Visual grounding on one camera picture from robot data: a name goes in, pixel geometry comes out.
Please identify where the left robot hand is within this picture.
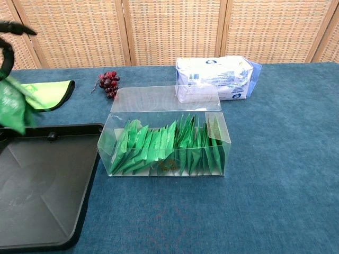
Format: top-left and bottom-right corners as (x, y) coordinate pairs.
(0, 22), (38, 80)

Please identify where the clear plastic box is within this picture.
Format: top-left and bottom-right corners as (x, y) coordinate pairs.
(96, 84), (233, 178)

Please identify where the black plastic tray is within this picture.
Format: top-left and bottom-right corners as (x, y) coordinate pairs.
(0, 123), (105, 251)

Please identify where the green tea sachet stack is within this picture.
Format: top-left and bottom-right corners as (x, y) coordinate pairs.
(110, 112), (224, 176)

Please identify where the green cloth with black trim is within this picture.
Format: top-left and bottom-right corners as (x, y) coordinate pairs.
(20, 80), (76, 113)

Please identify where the dark red grape bunch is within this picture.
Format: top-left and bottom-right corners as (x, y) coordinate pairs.
(91, 70), (121, 100)

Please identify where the woven folding screen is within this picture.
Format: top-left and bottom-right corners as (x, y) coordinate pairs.
(0, 0), (339, 71)

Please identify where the white blue tissue pack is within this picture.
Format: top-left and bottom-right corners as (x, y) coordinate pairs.
(174, 55), (263, 104)

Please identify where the blue carpet table cover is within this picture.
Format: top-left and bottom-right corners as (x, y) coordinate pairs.
(0, 61), (339, 254)

